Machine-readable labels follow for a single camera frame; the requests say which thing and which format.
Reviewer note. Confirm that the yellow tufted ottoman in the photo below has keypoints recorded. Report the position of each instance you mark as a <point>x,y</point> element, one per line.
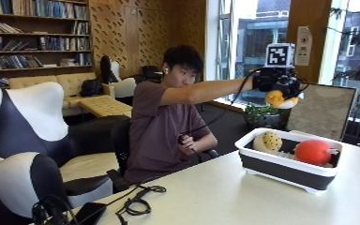
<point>105,107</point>

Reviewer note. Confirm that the black backpack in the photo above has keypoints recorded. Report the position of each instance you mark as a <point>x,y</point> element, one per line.
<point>91,87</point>

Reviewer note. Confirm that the red ball toy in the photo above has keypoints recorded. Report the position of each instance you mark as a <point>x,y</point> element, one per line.
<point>314,152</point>

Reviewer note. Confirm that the yellow and white soft toy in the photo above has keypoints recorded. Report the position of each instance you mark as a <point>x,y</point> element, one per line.
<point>280,100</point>

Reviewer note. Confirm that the yellow dotted soft toy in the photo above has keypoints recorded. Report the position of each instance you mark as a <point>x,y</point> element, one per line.
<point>268,142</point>

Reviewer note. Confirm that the potted green plant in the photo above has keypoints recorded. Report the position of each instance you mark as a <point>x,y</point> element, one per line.
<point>263,115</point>

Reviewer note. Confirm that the white marker cube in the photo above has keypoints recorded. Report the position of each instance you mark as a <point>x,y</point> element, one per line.
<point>280,55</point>

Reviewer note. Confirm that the black office chair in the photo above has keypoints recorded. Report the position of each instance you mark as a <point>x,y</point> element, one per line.
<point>121,150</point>

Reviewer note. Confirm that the the person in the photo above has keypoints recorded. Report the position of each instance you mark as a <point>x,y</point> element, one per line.
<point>157,125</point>

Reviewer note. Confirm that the row of books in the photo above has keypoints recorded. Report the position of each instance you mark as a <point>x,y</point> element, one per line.
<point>34,34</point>

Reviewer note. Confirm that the grey framed board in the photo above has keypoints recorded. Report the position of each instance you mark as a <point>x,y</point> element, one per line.
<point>323,112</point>

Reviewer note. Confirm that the white paper notice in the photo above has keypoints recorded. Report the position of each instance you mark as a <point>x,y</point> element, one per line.
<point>304,46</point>

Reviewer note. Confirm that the black and white armchair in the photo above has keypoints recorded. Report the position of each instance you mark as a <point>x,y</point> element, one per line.
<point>115,78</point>
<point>43,182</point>
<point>30,122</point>

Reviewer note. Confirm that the black headphones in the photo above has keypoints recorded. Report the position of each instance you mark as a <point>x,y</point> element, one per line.
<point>53,210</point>

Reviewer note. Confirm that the yellow tufted sofa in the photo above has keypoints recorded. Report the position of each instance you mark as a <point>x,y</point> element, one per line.
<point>67,87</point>

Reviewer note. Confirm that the wooden bookshelf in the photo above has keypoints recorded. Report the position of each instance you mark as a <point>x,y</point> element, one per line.
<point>34,37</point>

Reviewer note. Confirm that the white and black tub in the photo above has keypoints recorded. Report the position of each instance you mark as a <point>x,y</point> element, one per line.
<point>288,167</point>

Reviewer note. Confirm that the white earbud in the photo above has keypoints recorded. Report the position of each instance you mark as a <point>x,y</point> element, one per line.
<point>166,70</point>

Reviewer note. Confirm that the black phone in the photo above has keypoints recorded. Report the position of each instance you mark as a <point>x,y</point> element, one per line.
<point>90,214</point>

